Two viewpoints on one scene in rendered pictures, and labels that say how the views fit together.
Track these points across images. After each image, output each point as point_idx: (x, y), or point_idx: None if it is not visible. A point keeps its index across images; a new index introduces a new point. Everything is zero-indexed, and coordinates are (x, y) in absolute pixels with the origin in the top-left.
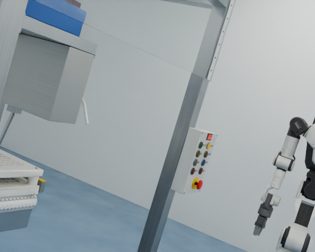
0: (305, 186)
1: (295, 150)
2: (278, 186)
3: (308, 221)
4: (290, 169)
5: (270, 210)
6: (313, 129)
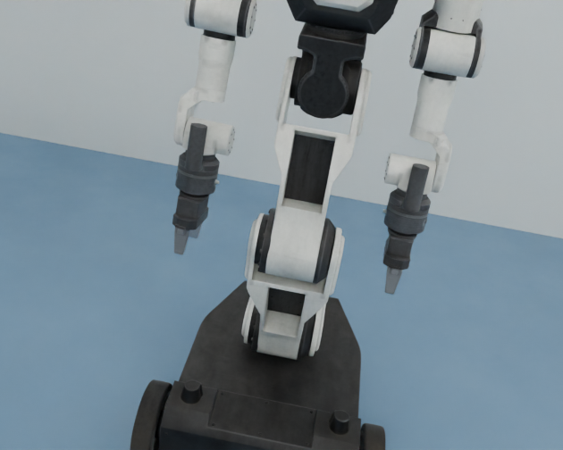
0: (300, 81)
1: None
2: (220, 93)
3: (323, 187)
4: (246, 34)
5: (211, 173)
6: None
